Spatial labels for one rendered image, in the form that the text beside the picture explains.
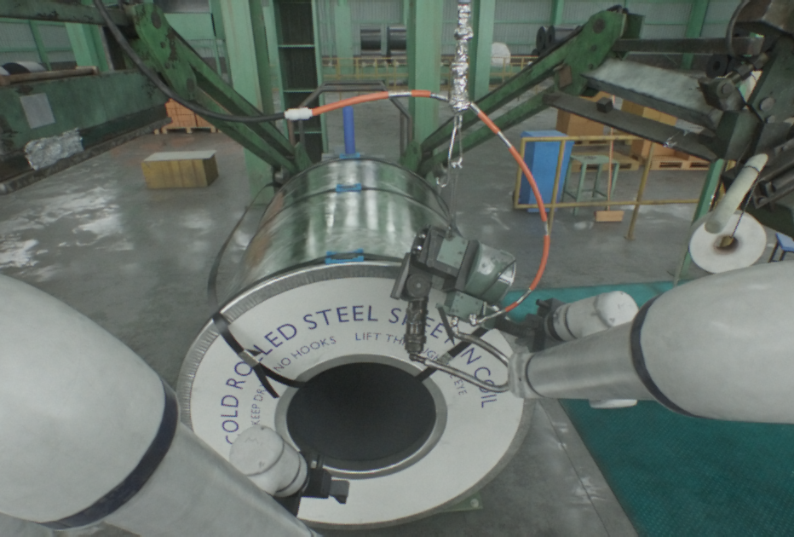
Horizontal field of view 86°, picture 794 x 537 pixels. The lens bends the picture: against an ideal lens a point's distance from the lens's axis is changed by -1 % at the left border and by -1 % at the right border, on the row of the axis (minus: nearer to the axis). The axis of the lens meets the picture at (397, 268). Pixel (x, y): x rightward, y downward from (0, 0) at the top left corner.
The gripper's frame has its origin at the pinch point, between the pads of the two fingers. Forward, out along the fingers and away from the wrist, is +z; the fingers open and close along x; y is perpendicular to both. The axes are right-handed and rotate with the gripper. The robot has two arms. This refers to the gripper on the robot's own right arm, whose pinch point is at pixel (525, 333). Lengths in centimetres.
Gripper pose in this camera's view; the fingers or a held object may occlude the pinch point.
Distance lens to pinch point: 120.1
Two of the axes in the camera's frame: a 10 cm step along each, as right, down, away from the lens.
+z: -3.1, 2.6, 9.1
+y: -9.1, -3.7, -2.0
